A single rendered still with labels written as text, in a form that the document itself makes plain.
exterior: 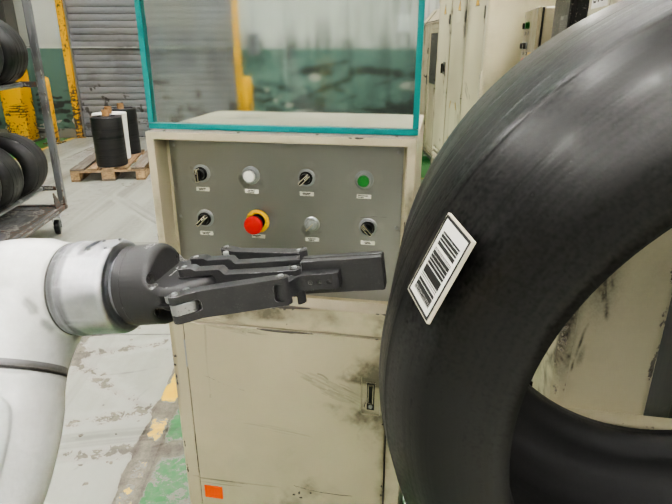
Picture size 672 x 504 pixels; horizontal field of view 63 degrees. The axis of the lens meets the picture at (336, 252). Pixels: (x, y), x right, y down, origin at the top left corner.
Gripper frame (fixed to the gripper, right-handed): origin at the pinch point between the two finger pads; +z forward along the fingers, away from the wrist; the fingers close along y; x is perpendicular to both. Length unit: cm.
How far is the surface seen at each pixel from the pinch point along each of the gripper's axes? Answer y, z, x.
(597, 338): 27.1, 27.1, 22.4
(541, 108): -8.3, 14.9, -12.8
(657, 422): 26, 35, 35
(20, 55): 317, -279, -52
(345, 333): 61, -15, 38
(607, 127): -11.1, 17.8, -11.8
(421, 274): -9.5, 7.2, -3.3
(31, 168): 307, -290, 25
